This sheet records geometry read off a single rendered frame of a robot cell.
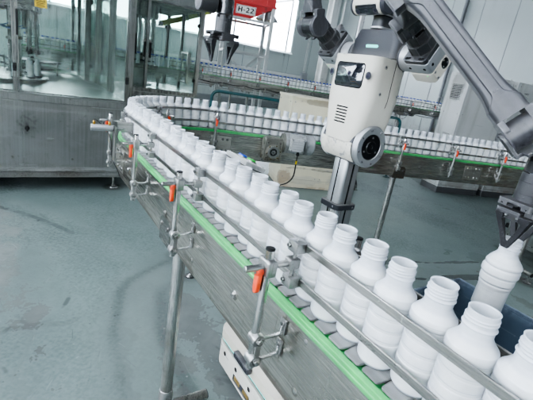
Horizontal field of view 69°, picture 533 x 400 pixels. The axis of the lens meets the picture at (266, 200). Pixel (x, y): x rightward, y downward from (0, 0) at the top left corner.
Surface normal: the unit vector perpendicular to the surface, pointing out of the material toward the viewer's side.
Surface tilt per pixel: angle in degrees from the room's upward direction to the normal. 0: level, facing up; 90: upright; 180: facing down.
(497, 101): 84
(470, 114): 91
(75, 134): 90
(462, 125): 90
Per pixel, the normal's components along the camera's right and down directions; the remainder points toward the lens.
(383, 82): 0.51, 0.34
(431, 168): 0.23, 0.33
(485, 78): -0.41, 0.11
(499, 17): -0.84, 0.04
